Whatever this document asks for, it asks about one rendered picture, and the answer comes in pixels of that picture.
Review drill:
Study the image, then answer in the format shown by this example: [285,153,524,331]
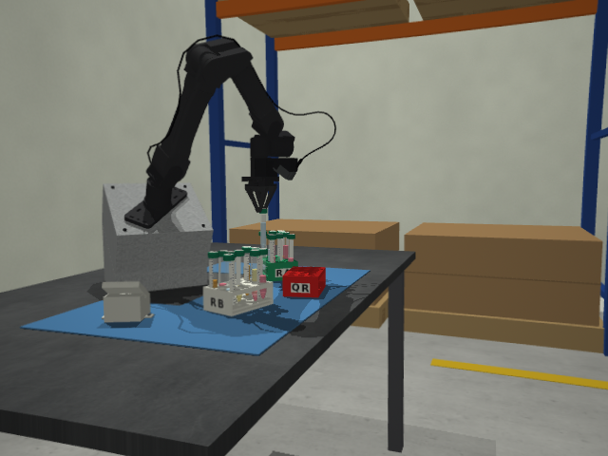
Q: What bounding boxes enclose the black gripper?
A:
[241,156,279,213]

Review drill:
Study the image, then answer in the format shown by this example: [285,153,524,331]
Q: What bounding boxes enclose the white test tube rack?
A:
[203,279,274,316]

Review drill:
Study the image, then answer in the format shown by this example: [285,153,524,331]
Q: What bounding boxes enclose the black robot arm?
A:
[124,38,297,229]

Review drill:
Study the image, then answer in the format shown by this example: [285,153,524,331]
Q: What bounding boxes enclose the red rack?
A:
[282,266,326,297]

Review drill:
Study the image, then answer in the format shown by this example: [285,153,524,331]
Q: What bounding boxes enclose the blue bench mat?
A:
[20,268,371,356]

